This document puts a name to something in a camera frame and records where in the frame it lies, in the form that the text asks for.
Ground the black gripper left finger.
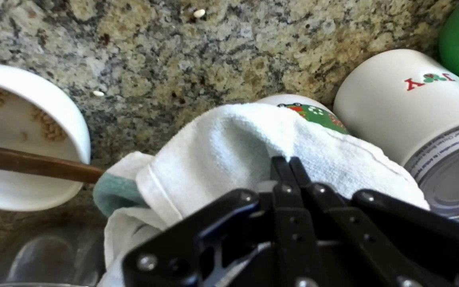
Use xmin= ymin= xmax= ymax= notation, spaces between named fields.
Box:
xmin=123 ymin=190 xmax=271 ymax=287

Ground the brown wooden spoon handle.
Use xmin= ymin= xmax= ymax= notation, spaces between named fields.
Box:
xmin=0 ymin=147 xmax=104 ymax=183

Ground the white ceramic bowl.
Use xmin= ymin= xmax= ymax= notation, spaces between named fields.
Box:
xmin=0 ymin=64 xmax=91 ymax=212

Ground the clear glass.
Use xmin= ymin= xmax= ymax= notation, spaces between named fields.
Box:
xmin=0 ymin=228 xmax=105 ymax=287

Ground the white Christmas mug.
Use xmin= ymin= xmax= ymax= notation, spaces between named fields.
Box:
xmin=333 ymin=49 xmax=459 ymax=164

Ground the green white holiday bowl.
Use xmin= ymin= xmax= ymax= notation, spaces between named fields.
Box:
xmin=260 ymin=94 xmax=347 ymax=134

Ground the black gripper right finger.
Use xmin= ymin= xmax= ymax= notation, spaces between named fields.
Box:
xmin=301 ymin=183 xmax=459 ymax=287

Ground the white towel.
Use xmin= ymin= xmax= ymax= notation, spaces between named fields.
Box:
xmin=92 ymin=104 xmax=427 ymax=287

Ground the silver tin can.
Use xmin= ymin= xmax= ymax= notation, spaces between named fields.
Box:
xmin=405 ymin=127 xmax=459 ymax=218

